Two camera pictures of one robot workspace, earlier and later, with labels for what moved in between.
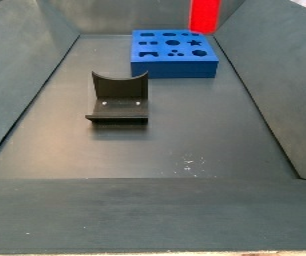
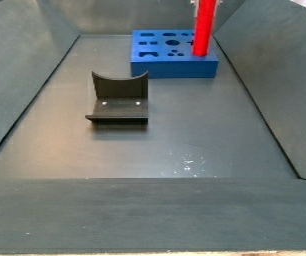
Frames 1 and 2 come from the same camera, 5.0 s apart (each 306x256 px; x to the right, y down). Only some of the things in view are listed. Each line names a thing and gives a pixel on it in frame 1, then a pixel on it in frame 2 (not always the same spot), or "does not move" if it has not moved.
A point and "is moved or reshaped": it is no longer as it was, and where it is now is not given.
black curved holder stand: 121,100 does not move
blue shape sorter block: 172,54 does not move
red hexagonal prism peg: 204,16 is moved or reshaped
